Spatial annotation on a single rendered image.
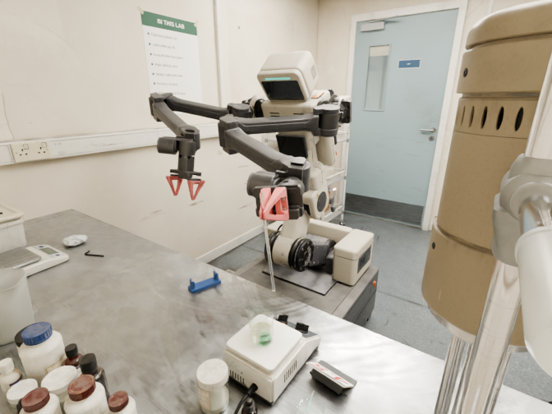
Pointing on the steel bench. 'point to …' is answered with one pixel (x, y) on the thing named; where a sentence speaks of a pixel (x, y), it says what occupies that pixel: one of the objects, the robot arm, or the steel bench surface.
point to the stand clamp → (528, 246)
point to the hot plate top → (287, 338)
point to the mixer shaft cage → (453, 360)
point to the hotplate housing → (259, 379)
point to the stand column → (503, 287)
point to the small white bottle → (9, 375)
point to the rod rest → (204, 283)
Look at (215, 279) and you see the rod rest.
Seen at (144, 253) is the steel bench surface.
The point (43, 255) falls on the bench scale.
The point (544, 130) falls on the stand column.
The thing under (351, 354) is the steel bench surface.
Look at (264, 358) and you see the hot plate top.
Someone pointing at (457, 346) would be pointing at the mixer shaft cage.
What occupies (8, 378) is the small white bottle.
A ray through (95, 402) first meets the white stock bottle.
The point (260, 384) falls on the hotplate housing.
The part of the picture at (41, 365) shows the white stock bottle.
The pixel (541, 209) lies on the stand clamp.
